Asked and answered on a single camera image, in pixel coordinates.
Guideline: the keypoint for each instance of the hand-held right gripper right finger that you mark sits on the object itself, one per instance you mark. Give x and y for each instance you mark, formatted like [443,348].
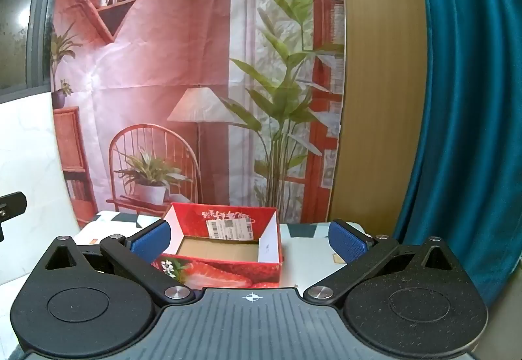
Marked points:
[347,242]

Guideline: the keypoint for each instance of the cartoon bear printed mat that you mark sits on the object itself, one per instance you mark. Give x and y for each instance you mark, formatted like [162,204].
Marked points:
[306,262]

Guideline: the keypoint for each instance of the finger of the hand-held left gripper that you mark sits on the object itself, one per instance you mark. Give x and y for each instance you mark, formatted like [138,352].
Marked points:
[14,205]

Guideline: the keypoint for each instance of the printed room scene wall tapestry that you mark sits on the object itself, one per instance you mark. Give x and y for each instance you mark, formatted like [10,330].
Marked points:
[163,58]

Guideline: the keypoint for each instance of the yellow wooden panel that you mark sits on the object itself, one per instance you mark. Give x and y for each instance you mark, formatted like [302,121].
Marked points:
[383,78]

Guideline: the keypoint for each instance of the teal curtain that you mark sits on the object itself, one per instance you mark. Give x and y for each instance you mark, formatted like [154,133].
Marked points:
[469,99]

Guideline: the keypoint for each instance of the red strawberry print cardboard box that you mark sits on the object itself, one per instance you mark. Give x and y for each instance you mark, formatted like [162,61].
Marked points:
[220,272]

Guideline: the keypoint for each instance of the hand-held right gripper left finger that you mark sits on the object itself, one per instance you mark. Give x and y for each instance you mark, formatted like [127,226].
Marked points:
[150,241]

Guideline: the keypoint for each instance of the dark window with grey frame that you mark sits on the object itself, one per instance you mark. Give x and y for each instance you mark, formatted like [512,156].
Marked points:
[16,17]

